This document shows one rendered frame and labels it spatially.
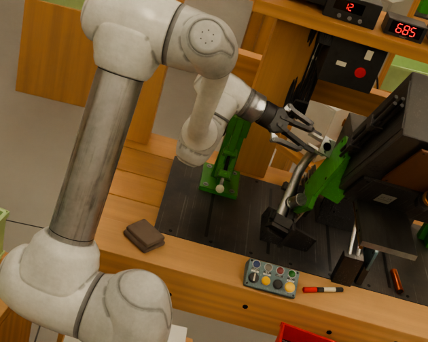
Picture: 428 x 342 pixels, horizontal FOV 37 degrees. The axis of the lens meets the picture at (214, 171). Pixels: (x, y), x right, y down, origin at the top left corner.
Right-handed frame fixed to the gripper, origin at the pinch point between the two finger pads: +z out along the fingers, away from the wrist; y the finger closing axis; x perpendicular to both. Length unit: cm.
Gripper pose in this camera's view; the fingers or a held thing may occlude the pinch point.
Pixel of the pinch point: (317, 144)
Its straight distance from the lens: 197.4
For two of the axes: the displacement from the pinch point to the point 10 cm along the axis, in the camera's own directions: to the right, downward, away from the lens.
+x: -2.8, 1.1, 9.5
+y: 4.3, -8.7, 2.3
